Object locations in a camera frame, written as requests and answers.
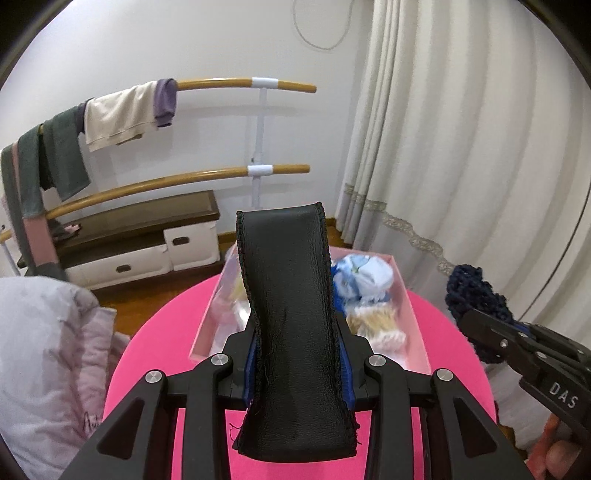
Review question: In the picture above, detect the purple cloth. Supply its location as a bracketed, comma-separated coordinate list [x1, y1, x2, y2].
[154, 78, 178, 128]

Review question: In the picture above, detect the white wall cable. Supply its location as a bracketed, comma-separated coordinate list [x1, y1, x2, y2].
[292, 0, 354, 51]

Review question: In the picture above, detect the white barre post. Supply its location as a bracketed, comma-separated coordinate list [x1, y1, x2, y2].
[248, 78, 279, 210]

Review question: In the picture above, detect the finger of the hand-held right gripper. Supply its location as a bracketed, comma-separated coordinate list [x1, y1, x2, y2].
[515, 322, 591, 367]
[459, 308, 542, 371]

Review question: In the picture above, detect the grey and pink cloth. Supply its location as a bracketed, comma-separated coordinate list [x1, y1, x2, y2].
[0, 143, 68, 278]

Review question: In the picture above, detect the pink cardboard box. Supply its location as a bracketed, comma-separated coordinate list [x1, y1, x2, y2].
[188, 244, 432, 374]

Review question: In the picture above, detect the wooden bench with white drawers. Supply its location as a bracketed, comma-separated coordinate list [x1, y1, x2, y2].
[17, 190, 220, 291]

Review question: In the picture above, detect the pale grey pink quilt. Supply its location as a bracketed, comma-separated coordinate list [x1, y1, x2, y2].
[0, 276, 131, 472]

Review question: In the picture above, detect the cream curtain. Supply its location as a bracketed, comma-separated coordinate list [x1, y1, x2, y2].
[335, 0, 591, 333]

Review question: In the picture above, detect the dark green towel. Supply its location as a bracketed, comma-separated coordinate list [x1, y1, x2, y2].
[17, 104, 90, 220]

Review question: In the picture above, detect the white and blue cloth bundle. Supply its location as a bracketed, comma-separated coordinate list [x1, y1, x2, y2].
[332, 254, 394, 305]

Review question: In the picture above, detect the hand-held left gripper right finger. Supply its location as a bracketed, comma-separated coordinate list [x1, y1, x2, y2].
[335, 318, 527, 480]

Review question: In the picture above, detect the blond yarn bundle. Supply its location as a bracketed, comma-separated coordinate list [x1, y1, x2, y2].
[346, 308, 398, 334]

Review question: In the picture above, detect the navy knitted cloth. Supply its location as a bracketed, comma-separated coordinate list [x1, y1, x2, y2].
[444, 264, 515, 365]

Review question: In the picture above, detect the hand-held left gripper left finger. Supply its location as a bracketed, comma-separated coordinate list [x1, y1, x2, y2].
[60, 330, 258, 480]

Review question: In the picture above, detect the person's right hand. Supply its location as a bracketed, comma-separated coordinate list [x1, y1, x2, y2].
[529, 413, 591, 480]

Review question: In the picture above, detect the black leather piece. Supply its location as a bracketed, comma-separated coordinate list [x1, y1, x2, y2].
[231, 202, 360, 459]

